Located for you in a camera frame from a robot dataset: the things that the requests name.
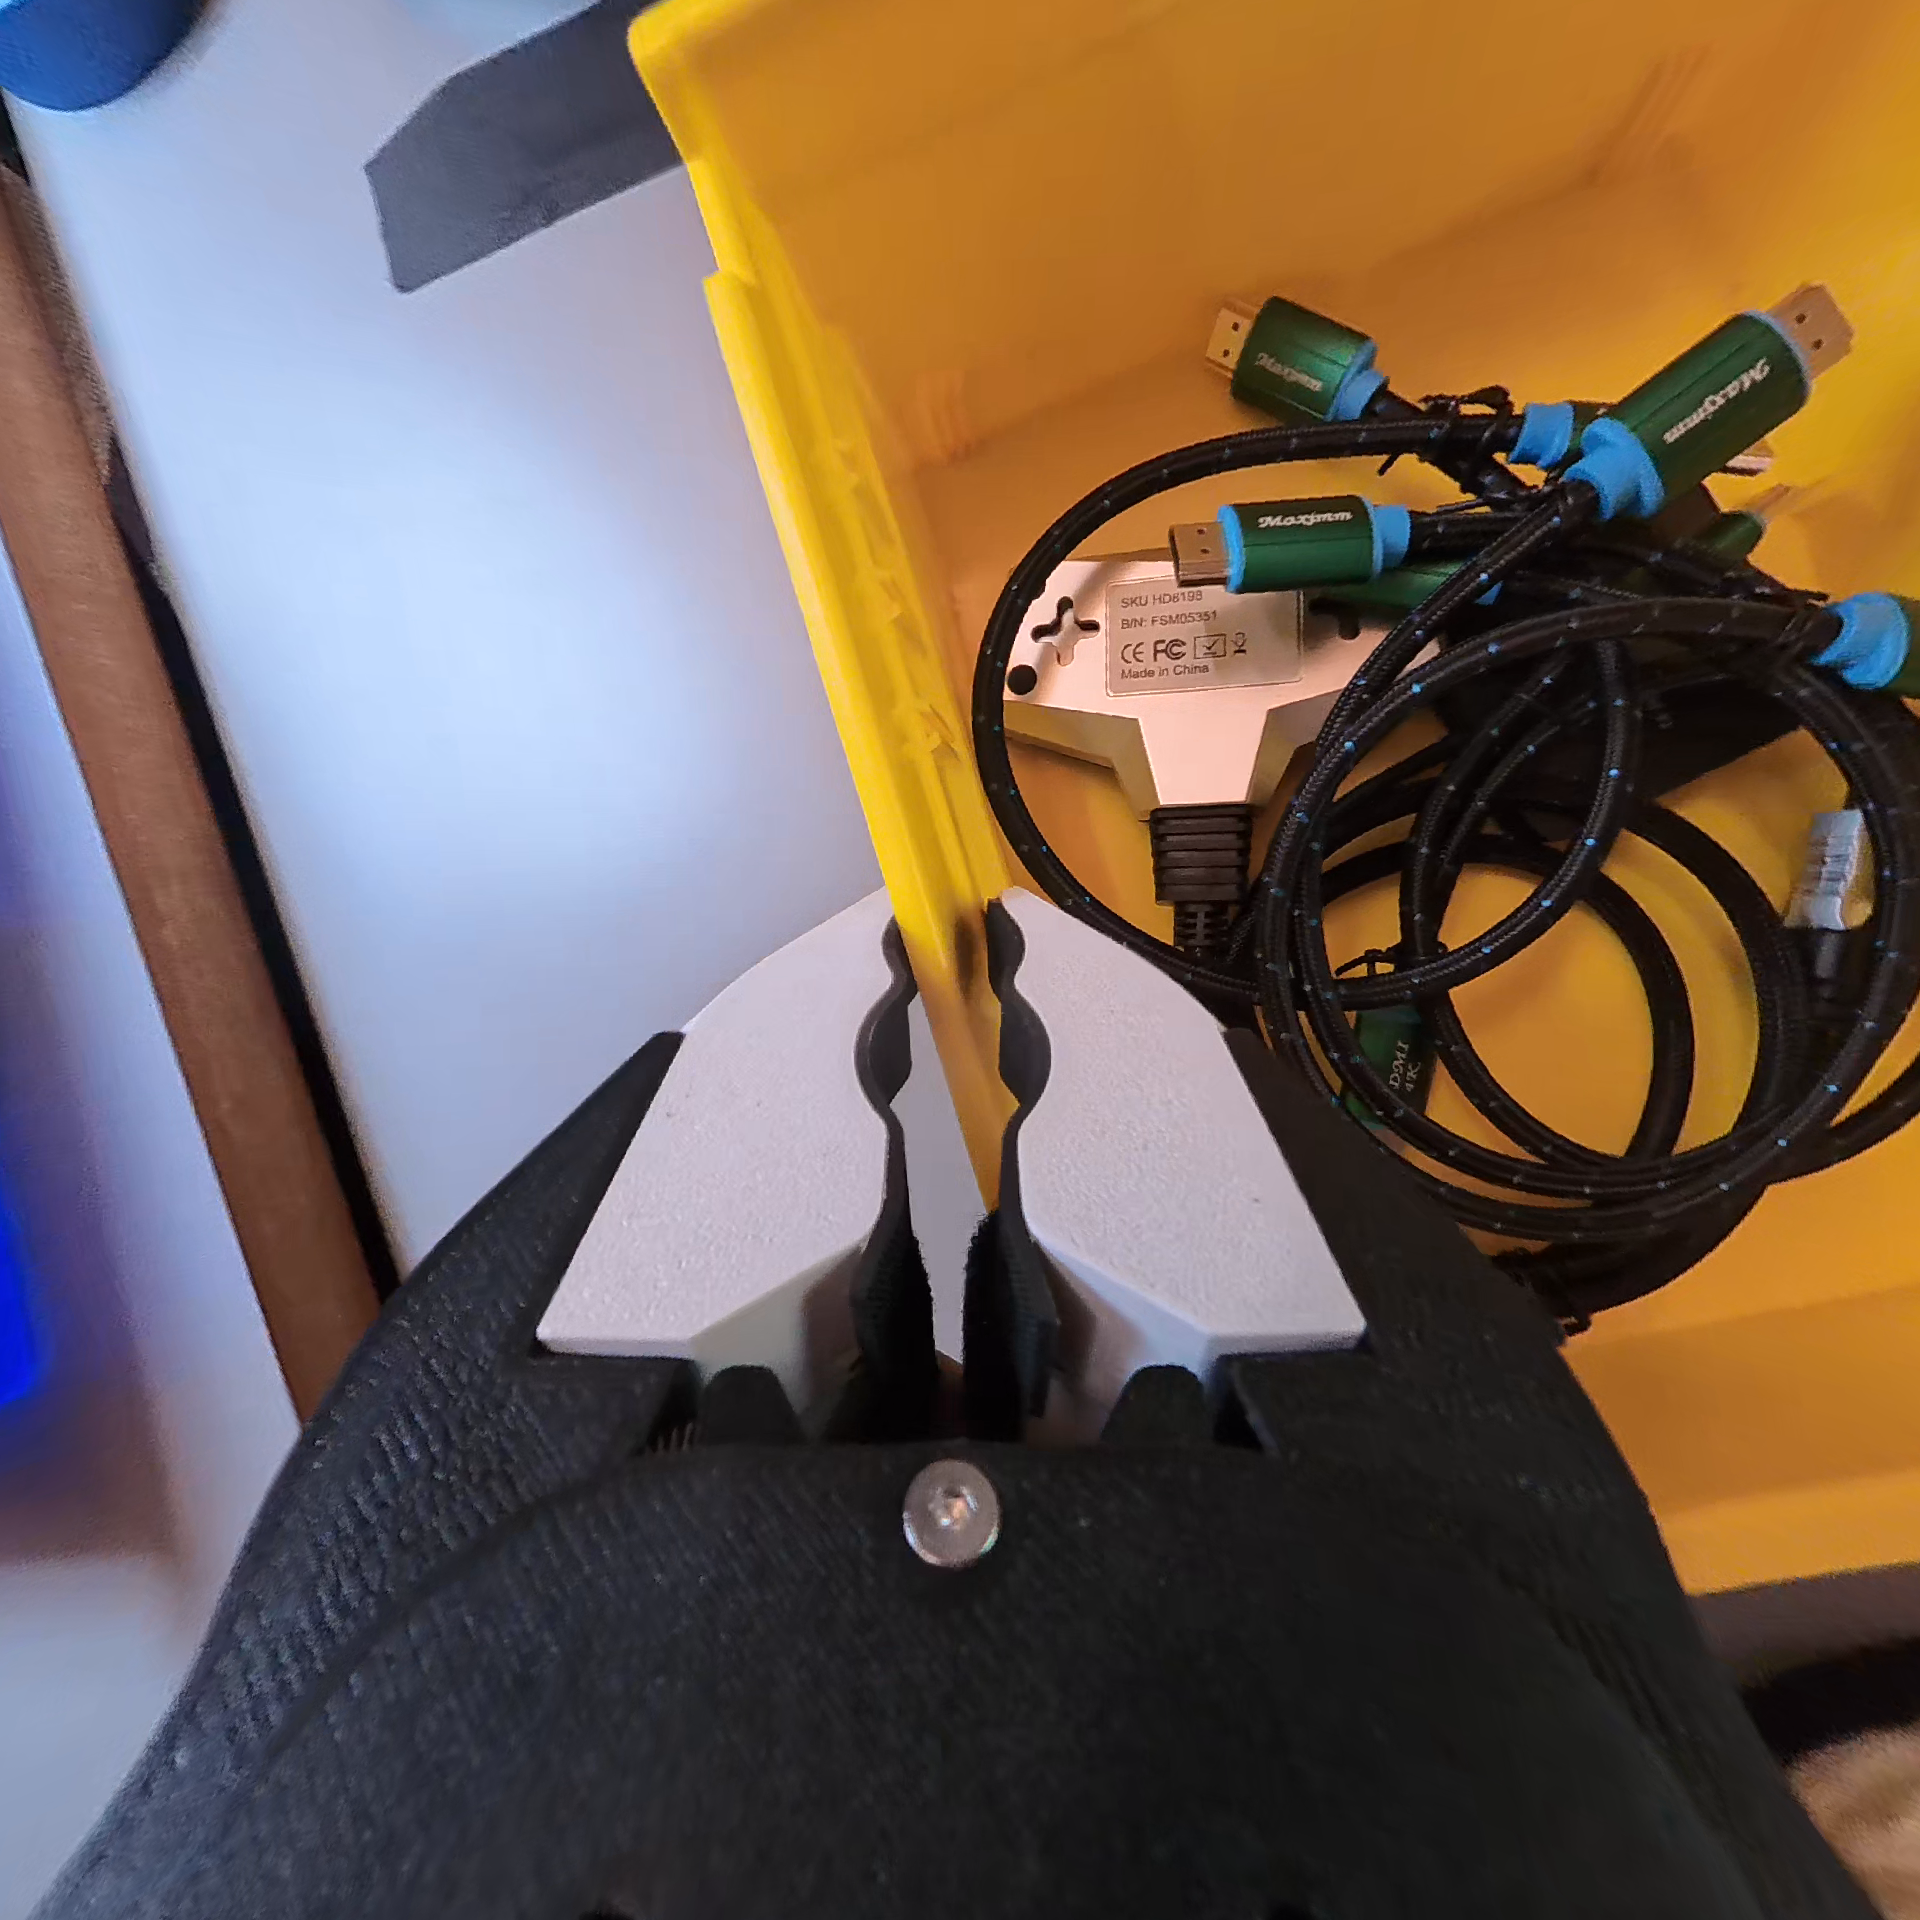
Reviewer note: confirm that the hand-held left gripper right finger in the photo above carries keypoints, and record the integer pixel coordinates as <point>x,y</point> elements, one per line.
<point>1187,1201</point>

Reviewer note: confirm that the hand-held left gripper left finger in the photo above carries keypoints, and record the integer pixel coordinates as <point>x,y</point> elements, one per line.
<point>706,1201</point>

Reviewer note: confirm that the yellow plastic bin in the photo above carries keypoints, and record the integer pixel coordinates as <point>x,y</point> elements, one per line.
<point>1082,180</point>

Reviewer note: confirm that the white desk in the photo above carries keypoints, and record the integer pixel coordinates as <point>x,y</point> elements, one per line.
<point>452,600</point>

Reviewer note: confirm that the brown wooden bar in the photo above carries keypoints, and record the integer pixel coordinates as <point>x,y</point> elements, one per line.
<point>136,719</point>

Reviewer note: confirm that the black tape strip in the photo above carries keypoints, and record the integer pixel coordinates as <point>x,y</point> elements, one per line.
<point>497,164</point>

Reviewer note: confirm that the blue round object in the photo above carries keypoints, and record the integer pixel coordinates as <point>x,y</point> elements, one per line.
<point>76,46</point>

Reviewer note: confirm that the silver video switch box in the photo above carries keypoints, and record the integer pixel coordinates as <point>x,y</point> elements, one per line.
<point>1202,719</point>

